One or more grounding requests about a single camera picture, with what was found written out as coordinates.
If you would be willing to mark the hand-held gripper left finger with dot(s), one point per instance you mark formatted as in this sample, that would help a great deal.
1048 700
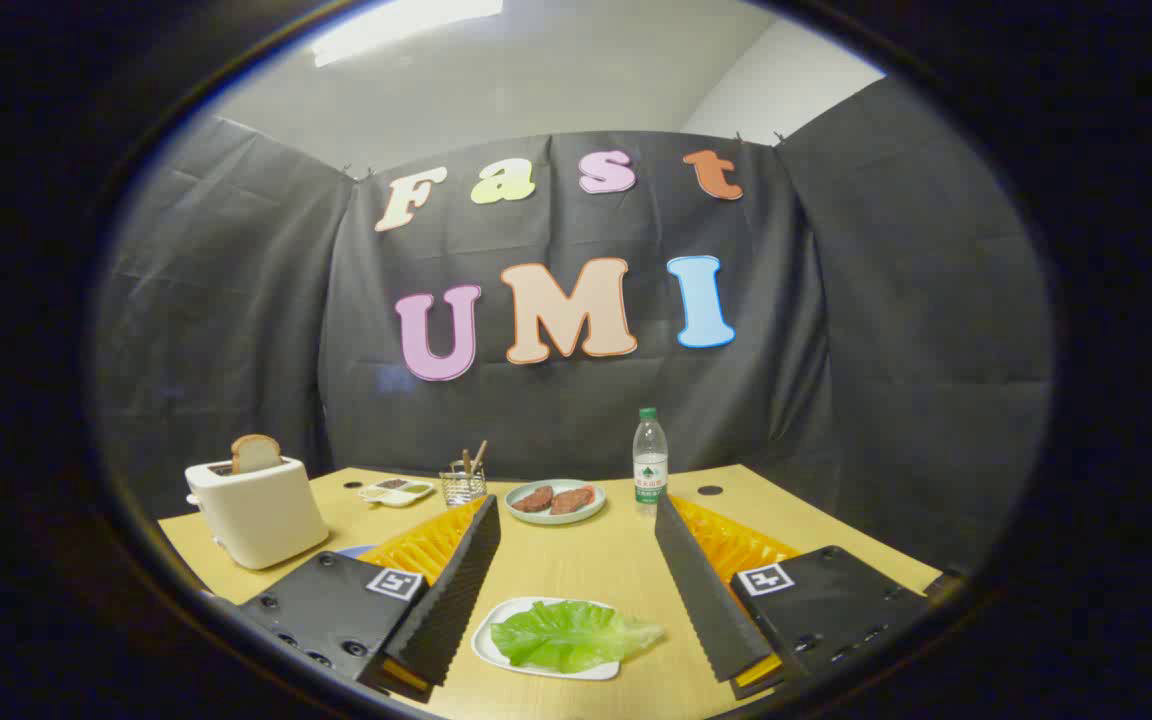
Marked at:
456 590

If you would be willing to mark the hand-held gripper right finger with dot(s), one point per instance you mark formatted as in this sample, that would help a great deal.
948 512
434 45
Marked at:
701 590

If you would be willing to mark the white rectangular plate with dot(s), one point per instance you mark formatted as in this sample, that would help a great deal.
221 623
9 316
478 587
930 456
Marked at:
496 655

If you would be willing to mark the clear glass utensil holder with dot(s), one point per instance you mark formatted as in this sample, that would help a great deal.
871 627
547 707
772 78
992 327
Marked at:
463 487

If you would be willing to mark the white sauce dish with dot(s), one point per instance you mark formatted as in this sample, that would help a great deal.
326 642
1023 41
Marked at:
396 490

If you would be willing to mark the green lettuce leaf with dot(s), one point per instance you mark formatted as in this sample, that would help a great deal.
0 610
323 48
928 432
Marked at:
566 635

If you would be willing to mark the brown meat patty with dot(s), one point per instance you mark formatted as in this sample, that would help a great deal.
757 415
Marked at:
572 500
533 499

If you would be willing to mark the clear plastic water bottle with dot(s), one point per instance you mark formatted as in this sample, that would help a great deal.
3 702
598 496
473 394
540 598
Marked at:
650 470

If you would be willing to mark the wooden chopsticks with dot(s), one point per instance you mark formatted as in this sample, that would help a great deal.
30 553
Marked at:
477 457

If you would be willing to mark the light green plate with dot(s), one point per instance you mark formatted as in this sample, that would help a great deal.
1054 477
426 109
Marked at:
581 513

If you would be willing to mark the white toaster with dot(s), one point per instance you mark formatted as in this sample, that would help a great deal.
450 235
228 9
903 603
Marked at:
261 515

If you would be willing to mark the black backdrop cloth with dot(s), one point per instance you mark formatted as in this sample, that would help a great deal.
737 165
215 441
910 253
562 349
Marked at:
576 400

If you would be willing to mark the slice of bread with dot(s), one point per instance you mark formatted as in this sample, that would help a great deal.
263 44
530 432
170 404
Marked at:
255 453

